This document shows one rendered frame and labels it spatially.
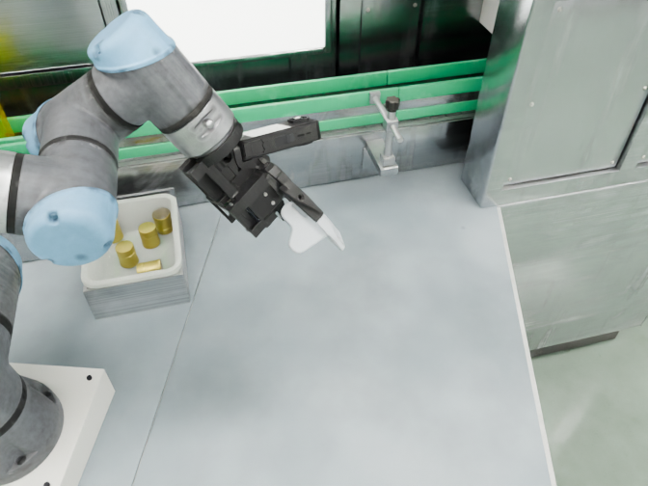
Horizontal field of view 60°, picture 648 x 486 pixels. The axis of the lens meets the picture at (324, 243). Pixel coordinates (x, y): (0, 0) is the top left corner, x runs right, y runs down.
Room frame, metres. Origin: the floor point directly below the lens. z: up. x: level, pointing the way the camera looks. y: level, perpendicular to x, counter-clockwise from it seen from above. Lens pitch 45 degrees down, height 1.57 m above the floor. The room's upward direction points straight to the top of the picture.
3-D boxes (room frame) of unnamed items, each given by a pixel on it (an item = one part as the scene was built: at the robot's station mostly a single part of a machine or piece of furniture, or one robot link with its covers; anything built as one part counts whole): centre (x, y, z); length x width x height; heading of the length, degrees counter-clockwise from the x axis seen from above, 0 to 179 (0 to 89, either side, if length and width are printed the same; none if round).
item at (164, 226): (0.85, 0.33, 0.79); 0.04 x 0.04 x 0.04
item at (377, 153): (0.98, -0.13, 0.90); 0.17 x 0.05 x 0.22; 14
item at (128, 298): (0.78, 0.37, 0.79); 0.27 x 0.17 x 0.08; 14
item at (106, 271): (0.76, 0.36, 0.80); 0.22 x 0.17 x 0.09; 14
